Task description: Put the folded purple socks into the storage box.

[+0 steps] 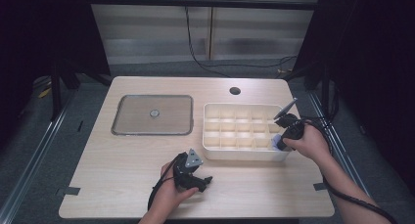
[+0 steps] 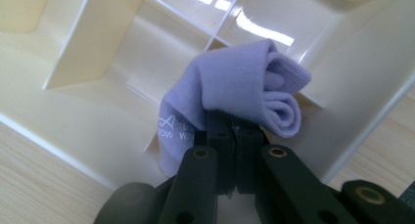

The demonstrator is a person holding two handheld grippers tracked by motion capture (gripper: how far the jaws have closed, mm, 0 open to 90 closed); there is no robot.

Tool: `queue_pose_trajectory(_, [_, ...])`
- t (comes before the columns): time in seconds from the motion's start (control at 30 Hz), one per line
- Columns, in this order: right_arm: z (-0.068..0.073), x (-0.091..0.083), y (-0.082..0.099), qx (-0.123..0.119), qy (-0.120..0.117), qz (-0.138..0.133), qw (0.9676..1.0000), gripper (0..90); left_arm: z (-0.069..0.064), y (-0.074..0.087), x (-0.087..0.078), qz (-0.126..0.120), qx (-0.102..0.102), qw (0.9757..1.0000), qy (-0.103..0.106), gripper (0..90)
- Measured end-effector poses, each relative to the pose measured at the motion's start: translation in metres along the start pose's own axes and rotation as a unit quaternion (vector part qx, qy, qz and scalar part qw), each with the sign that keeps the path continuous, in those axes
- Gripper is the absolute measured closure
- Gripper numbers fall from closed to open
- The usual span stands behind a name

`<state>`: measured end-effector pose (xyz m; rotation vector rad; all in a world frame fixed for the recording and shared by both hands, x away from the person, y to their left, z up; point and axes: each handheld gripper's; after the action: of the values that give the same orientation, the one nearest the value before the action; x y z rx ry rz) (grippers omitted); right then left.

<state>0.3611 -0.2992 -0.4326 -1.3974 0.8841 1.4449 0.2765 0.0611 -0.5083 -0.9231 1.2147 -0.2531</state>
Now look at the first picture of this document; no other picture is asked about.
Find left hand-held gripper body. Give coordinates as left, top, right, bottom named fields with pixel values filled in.
left=172, top=148, right=205, bottom=191

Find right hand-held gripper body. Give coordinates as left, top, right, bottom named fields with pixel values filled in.
left=272, top=97, right=306, bottom=146

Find lilac ankle sock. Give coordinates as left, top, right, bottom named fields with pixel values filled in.
left=271, top=133, right=286, bottom=152

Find cream divided storage box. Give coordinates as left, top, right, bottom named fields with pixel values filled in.
left=202, top=102, right=294, bottom=162

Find person's left hand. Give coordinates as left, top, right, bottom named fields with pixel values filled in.
left=152, top=160, right=200, bottom=217

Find person's right hand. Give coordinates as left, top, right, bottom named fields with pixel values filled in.
left=282, top=120, right=331, bottom=163

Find clear rectangular lid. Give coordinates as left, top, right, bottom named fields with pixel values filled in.
left=111, top=94, right=195, bottom=137

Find black curtain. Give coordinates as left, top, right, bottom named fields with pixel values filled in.
left=292, top=0, right=415, bottom=189
left=0, top=0, right=112, bottom=154

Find black horizontal bar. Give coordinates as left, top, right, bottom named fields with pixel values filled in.
left=87, top=0, right=320, bottom=12

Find black metal stand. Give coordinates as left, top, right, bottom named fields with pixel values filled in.
left=48, top=62, right=82, bottom=122

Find yellow object on floor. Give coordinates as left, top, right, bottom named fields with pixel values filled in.
left=37, top=86, right=53, bottom=100

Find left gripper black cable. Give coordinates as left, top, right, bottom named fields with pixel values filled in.
left=147, top=152, right=184, bottom=212

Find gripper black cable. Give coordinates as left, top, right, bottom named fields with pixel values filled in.
left=299, top=116, right=398, bottom=224
left=147, top=152, right=184, bottom=212

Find black floor cables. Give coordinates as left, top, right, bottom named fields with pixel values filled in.
left=299, top=80, right=341, bottom=144

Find aluminium floor rail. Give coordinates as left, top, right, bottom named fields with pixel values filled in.
left=0, top=95, right=75, bottom=224
left=307, top=91, right=387, bottom=224

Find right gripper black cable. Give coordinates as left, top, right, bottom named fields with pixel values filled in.
left=299, top=116, right=398, bottom=224

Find black wall cable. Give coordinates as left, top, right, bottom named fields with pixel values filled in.
left=184, top=5, right=298, bottom=79

